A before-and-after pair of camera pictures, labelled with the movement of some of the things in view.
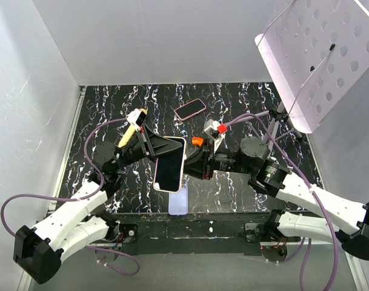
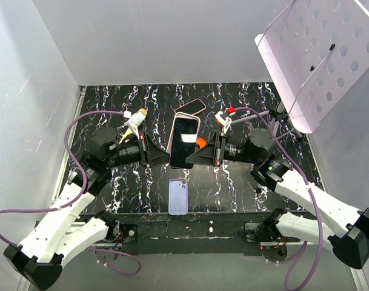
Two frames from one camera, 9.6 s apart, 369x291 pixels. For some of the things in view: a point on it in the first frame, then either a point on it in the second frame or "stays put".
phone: [190, 109] stays put
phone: [169, 168] → [182, 139]
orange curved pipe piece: [197, 141] stays put
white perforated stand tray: [317, 51] stays put
